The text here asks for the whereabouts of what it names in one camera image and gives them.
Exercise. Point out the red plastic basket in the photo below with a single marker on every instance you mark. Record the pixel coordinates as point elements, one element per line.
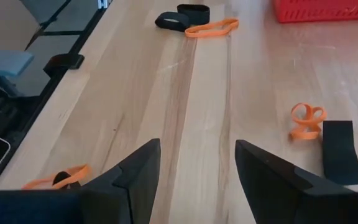
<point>322,12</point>

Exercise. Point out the blue-grey chair seat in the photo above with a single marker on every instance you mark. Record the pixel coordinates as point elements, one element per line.
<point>5,62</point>

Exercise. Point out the orange rubber band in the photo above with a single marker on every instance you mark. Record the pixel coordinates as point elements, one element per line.
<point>189,32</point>
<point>79,172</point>
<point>303,134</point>

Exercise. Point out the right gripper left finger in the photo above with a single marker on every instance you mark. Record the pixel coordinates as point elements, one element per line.
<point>135,193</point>

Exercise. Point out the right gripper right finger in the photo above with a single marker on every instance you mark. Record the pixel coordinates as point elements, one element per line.
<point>269,193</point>

